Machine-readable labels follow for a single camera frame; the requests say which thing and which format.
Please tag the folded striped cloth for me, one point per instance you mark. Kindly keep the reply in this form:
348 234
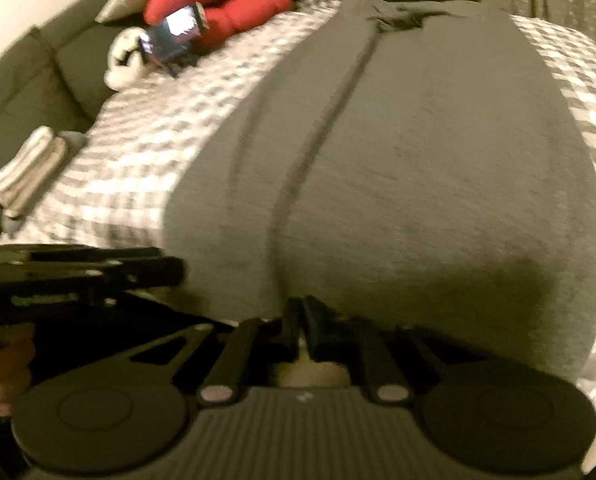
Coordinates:
33 175

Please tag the person's left hand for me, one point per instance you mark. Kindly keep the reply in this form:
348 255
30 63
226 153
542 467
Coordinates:
5 375

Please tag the white plush toy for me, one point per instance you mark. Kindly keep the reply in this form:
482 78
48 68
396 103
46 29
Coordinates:
125 60

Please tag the dark green sofa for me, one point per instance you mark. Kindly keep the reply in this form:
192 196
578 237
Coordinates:
38 75

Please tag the grey white checkered blanket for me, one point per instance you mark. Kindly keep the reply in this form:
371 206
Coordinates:
153 160

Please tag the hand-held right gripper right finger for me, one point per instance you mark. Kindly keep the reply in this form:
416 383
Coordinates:
315 327

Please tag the blue phone stand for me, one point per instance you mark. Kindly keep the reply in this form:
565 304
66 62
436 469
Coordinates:
170 62

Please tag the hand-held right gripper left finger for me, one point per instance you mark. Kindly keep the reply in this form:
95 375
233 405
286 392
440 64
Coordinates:
293 322

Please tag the grey knit garment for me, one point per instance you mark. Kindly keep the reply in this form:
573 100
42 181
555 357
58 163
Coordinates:
402 185

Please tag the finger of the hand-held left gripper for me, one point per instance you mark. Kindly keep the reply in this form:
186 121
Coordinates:
123 253
143 275

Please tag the smartphone with lit screen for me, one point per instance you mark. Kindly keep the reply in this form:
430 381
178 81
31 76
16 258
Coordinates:
178 27

